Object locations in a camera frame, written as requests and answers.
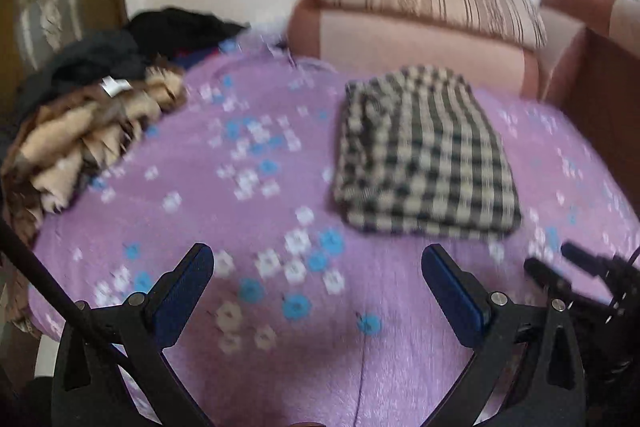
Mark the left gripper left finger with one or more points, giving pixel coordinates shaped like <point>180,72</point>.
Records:
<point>159,316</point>

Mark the purple floral bed sheet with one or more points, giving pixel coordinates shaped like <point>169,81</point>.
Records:
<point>307,317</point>

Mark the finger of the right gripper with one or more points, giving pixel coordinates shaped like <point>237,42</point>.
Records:
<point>552,283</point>
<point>594,265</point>

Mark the black beige checkered coat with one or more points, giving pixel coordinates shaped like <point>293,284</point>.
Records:
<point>418,155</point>

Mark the brown beige plush blanket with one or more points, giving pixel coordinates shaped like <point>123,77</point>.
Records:
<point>78,170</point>

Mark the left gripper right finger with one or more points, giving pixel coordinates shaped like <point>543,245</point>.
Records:
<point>462,298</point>

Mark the black clothes pile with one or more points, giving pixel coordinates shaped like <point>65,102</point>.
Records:
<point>123,53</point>

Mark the wooden headboard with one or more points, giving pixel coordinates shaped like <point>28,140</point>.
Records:
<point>603,104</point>

